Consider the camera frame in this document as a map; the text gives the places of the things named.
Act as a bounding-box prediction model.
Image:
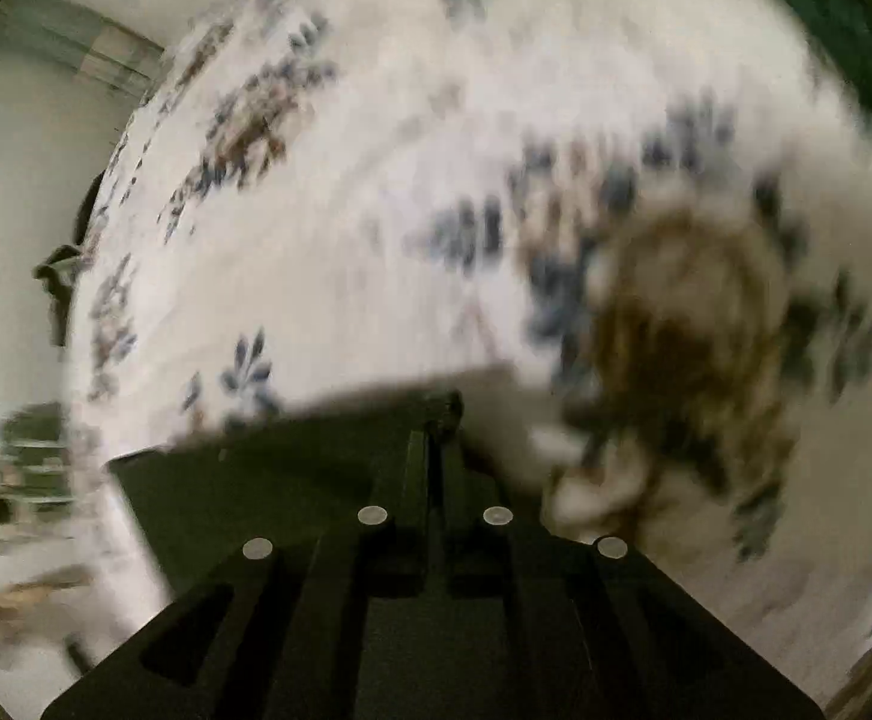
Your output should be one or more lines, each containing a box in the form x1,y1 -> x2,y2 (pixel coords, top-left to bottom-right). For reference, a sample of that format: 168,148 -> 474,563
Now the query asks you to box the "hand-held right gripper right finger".
430,390 -> 827,720

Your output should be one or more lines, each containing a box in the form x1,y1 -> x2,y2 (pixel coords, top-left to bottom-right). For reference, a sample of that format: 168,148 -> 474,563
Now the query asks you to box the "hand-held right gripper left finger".
40,427 -> 431,720

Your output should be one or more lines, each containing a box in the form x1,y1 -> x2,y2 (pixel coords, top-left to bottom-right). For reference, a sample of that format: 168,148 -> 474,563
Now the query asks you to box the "dark striped sweater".
107,388 -> 467,605

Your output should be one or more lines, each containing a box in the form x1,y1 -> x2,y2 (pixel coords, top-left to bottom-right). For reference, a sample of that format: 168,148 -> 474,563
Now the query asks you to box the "floral bedspread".
64,0 -> 872,717

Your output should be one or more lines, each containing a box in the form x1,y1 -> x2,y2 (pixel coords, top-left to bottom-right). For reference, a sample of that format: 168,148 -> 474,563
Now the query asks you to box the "green crate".
0,401 -> 80,511

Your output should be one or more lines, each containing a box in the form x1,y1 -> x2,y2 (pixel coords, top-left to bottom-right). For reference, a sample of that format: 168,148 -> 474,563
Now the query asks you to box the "dark clothing pile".
32,172 -> 107,350

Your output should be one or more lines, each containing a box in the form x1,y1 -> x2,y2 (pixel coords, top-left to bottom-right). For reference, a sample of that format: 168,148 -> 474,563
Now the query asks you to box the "green curtain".
0,0 -> 170,102

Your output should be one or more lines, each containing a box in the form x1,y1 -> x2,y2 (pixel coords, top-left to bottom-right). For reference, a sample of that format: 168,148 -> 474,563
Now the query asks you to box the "green plush blanket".
713,0 -> 872,173

